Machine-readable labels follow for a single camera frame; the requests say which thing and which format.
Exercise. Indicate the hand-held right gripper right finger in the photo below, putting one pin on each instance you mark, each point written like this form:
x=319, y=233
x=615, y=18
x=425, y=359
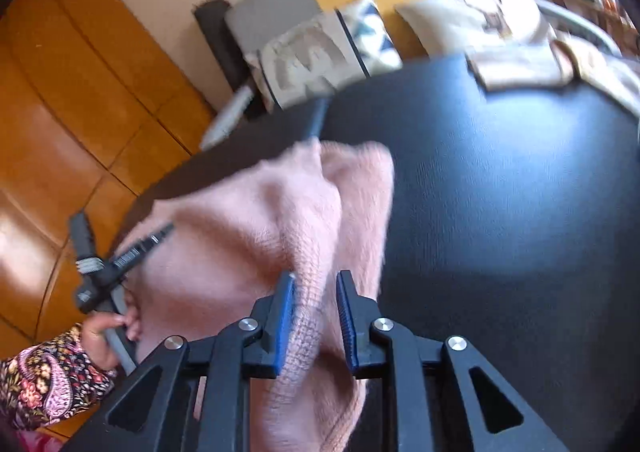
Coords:
x=346, y=327

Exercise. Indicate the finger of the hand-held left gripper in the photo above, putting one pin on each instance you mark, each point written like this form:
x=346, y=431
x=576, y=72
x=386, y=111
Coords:
x=82, y=242
x=142, y=247

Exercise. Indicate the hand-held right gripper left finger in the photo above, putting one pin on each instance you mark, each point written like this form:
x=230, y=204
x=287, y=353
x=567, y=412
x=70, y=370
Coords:
x=284, y=327

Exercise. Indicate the pink knit sweater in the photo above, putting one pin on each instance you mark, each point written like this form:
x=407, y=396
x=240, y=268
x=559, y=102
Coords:
x=240, y=232

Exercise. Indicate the person's left forearm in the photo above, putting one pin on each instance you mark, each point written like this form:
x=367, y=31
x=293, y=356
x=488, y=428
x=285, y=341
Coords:
x=50, y=377

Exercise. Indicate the person's left hand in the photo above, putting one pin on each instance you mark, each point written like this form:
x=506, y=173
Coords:
x=100, y=332

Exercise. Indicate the black rolled mat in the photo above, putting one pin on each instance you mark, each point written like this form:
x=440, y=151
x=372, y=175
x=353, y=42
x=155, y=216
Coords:
x=220, y=42

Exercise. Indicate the tiger print cushion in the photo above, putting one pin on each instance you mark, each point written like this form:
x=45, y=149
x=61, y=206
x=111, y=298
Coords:
x=315, y=52

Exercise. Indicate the beige knit garment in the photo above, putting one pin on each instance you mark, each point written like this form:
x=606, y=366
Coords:
x=520, y=64

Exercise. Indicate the deer print cushion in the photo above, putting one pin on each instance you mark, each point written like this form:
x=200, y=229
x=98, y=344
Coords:
x=450, y=17

